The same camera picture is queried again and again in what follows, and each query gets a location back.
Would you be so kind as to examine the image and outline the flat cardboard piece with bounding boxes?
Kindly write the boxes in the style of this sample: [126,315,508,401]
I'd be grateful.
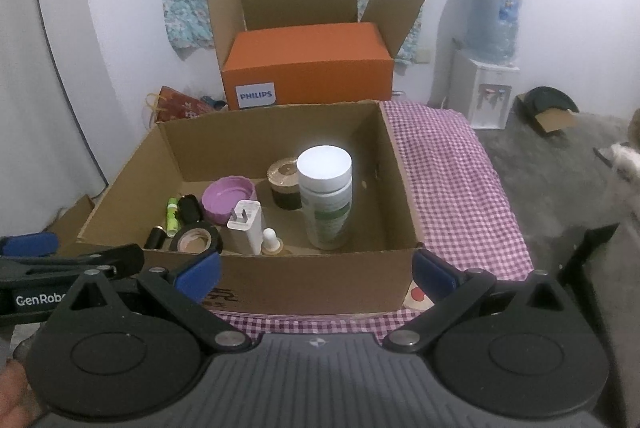
[515,92,581,139]

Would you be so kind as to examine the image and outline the tall-flapped cardboard box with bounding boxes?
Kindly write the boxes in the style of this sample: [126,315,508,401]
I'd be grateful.
[206,0,430,68]

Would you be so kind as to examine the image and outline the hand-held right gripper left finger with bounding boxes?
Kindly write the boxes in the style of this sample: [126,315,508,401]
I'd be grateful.
[47,250,252,354]

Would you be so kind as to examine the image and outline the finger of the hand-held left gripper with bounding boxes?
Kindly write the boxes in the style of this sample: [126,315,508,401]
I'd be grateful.
[0,232,60,259]
[0,244,146,281]

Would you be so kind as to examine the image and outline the gold-lidded round jar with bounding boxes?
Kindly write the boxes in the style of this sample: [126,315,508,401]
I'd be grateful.
[266,156,303,210]

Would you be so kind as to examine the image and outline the red patterned gift bag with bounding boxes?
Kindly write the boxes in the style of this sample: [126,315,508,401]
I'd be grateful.
[145,86,216,123]

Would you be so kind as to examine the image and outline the small black case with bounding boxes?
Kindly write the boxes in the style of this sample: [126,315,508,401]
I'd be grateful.
[177,194,203,225]

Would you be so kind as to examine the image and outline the blue water jug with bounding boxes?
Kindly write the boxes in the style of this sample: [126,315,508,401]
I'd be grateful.
[462,0,525,63]

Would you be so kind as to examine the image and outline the white bottle with green label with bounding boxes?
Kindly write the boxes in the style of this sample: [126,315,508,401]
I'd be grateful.
[296,146,353,251]

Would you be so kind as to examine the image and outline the white water dispenser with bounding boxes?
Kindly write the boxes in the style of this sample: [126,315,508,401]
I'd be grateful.
[447,38,521,131]

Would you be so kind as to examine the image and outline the person's left hand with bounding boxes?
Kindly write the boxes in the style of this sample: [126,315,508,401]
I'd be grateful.
[0,355,41,428]

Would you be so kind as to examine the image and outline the small dropper bottle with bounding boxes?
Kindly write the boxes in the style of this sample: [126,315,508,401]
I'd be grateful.
[261,228,285,255]

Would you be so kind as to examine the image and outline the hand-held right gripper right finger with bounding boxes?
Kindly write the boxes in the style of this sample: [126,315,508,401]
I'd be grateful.
[382,249,591,353]

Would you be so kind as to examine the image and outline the purple checked blanket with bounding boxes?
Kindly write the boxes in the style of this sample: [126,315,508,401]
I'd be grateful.
[210,100,533,349]

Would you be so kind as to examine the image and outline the white charger plug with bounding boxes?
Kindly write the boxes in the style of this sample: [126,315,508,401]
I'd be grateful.
[226,200,263,255]

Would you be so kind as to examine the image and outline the black tape roll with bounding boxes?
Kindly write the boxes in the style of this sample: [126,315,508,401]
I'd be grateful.
[170,223,224,255]

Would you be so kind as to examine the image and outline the purple plastic lid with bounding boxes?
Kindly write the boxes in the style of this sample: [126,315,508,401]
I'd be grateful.
[201,176,258,225]

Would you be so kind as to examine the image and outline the brown cardboard box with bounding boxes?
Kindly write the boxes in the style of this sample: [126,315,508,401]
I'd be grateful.
[75,100,426,316]

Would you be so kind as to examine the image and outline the black lipstick tube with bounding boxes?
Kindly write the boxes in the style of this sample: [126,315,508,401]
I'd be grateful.
[144,225,168,250]

